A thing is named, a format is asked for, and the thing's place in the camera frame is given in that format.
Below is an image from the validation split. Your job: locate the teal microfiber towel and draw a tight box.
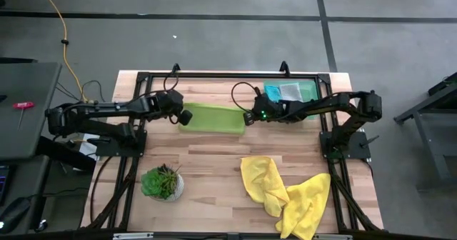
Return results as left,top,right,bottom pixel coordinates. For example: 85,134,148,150
264,85,283,104

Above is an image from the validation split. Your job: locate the grey microfiber towel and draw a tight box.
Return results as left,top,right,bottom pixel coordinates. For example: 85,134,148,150
278,82,304,103

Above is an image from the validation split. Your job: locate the lime green microfiber towel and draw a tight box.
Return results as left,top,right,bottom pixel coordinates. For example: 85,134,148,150
178,102,247,136

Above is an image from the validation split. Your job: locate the yellow microfiber towel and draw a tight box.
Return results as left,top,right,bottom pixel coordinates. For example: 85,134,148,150
239,156,291,219
274,172,332,240

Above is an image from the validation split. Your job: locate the translucent green plastic tray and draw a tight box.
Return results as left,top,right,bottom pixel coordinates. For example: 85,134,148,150
263,79,321,121

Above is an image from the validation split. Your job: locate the potted green succulent plant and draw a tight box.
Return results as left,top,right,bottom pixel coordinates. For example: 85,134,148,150
140,163,185,201

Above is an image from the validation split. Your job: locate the white power adapter box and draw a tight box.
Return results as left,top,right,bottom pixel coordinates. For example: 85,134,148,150
79,138,101,161

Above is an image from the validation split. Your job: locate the dark grey desk top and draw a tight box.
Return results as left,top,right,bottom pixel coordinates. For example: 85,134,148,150
0,61,62,161

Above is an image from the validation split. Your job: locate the black desk surface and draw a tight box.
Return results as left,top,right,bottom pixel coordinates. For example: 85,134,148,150
0,154,51,234

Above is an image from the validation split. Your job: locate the grey metal table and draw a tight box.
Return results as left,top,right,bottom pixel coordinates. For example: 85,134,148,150
393,71,457,191

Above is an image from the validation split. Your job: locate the black keyboard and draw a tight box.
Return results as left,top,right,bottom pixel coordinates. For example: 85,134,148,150
0,165,10,206

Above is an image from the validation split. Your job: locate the black computer mouse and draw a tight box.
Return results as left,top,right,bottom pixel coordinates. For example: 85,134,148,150
0,196,32,234

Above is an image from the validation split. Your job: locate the black left wrist camera cable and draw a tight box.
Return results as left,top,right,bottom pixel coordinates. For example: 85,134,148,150
163,70,180,126

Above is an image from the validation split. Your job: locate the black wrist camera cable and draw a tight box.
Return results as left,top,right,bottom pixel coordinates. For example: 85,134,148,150
231,81,261,114
163,70,180,126

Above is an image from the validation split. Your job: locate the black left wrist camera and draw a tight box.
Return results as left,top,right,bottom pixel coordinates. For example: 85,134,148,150
177,109,194,126

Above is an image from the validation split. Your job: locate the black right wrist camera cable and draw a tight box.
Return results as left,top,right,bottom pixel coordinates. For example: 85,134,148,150
231,81,261,114

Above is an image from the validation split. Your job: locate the black aluminium table frame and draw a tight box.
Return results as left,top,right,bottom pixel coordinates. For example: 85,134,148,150
80,70,385,234

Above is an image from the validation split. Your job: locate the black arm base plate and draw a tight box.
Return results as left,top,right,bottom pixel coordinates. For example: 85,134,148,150
319,131,372,159
95,129,148,158

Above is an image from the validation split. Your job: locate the thin black floor cable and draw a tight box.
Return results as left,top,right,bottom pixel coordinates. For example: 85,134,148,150
55,79,106,104

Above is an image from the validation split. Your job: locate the yellow extension cable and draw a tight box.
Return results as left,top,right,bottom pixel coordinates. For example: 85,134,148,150
34,0,90,104

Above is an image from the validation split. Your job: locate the silver metal bracket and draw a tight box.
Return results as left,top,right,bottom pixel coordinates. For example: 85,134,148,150
313,234,353,240
113,232,154,240

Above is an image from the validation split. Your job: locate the red handled hex key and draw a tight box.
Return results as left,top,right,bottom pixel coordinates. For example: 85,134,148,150
13,101,36,131

